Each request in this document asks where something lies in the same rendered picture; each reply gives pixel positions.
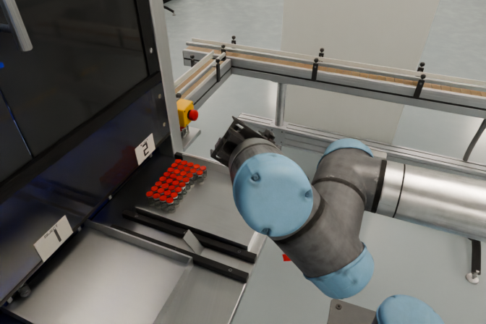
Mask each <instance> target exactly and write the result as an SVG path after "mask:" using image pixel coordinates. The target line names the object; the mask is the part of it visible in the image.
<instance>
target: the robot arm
mask: <svg viewBox="0 0 486 324"><path fill-rule="evenodd" d="M232 119H233V122H232V123H231V125H230V127H229V128H228V130H227V131H226V133H225V135H224V136H223V137H222V138H221V137H219V139H218V142H217V143H216V144H215V150H212V149H210V157H211V158H214V159H215V160H217V161H218V162H220V163H222V164H223V165H225V166H226V167H228V168H229V173H230V176H231V183H232V186H233V197H234V202H235V205H236V208H237V210H238V211H239V213H240V215H241V216H242V217H243V219H244V221H245V222H246V223H247V225H248V226H249V227H250V228H251V229H253V230H254V231H256V232H258V233H260V234H264V235H267V236H268V237H269V238H270V239H272V240H273V241H274V242H275V243H276V244H277V246H278V247H279V248H280V249H281V250H282V251H283V252H284V253H285V254H286V256H287V257H288V258H289V259H290V260H291V261H292V262H293V263H294V264H295V265H296V266H297V267H298V269H300V270H301V272H303V276H304V277H305V278H306V279H307V280H309V281H311V282H313V283H314V285H316V287H318V288H319V290H321V291H322V293H324V295H326V296H328V297H330V298H333V299H343V298H349V297H352V296H354V295H355V294H358V293H359V292H360V291H361V290H363V288H364V287H366V285H367V284H368V283H369V281H370V279H371V278H372V275H373V272H374V260H373V258H372V255H371V254H370V252H369V251H368V250H367V246H366V244H365V243H364V242H361V241H360V240H359V232H360V229H361V225H362V218H363V214H364V211H368V212H371V213H377V214H380V215H383V216H388V217H391V218H396V219H398V220H402V221H407V222H410V223H415V224H418V225H421V226H426V227H429V228H432V229H437V230H440V231H445V232H448V233H451V234H456V235H459V236H464V237H467V238H470V239H475V240H478V241H481V242H486V181H484V180H480V179H474V178H470V177H466V176H459V175H455V174H449V173H446V172H442V171H435V170H432V169H425V168H421V167H417V166H411V165H407V164H403V163H397V162H393V161H387V160H383V159H379V158H374V156H373V154H372V151H371V150H370V149H369V147H368V146H367V145H365V144H363V143H362V142H360V141H358V140H355V139H351V138H344V139H340V140H337V141H334V142H332V143H331V144H330V145H329V146H328V147H327V148H326V150H325V152H324V154H323V156H322V158H321V159H320V160H319V162H318V164H317V171H316V172H315V175H314V178H313V180H312V183H311V184H310V182H309V178H308V177H307V176H306V174H305V173H304V172H303V170H302V169H301V168H300V167H299V166H298V165H297V164H296V163H295V162H293V160H291V159H289V158H287V157H286V156H285V155H284V154H283V153H282V152H281V151H280V150H279V149H278V148H277V147H276V146H275V143H276V142H274V141H273V140H274V139H275V137H274V134H273V133H272V132H271V131H270V130H268V129H266V130H265V131H264V132H261V131H260V130H258V131H254V130H253V129H251V128H249V127H248V126H246V125H245V123H244V122H242V121H240V120H238V119H237V118H236V117H234V116H232ZM217 156H218V157H220V158H218V157H217ZM372 324H445V323H444V322H443V320H442V318H441V317H440V316H439V314H437V313H436V312H435V311H434V310H433V308H431V306H429V305H428V304H426V303H425V302H423V301H421V300H420V299H417V298H415V297H411V296H408V295H404V294H397V295H393V296H390V297H388V298H386V299H385V300H384V301H383V302H382V304H380V305H379V307H378V308H377V311H376V315H375V317H374V319H373V322H372Z"/></svg>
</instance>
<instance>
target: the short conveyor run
mask: <svg viewBox="0 0 486 324"><path fill-rule="evenodd" d="M213 54H214V51H211V52H210V53H209V54H208V55H207V56H205V57H204V58H203V59H201V60H200V61H199V62H195V59H194V57H195V55H194V54H191V55H190V58H191V59H192V60H191V68H190V69H189V70H188V71H187V72H185V73H184V74H183V75H182V76H181V77H179V78H178V79H177V80H176V81H174V88H175V93H176V98H181V99H185V100H189V101H193V105H194V110H198V109H199V108H200V107H201V106H202V105H203V104H204V102H206V100H207V99H209V97H211V96H212V94H214V92H215V91H217V89H219V88H220V86H222V84H223V83H224V82H225V81H226V80H227V79H228V78H229V77H230V76H231V60H230V59H222V58H223V57H224V56H225V55H226V53H225V52H223V53H222V54H221V55H220V56H219V57H218V58H213V56H212V55H213Z"/></svg>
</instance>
